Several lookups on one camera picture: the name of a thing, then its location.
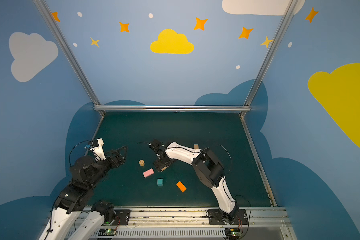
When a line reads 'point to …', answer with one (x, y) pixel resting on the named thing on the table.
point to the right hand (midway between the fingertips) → (165, 163)
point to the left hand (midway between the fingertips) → (123, 148)
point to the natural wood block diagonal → (163, 169)
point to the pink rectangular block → (148, 173)
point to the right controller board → (232, 233)
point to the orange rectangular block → (182, 187)
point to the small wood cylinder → (141, 163)
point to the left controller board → (107, 232)
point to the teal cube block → (160, 182)
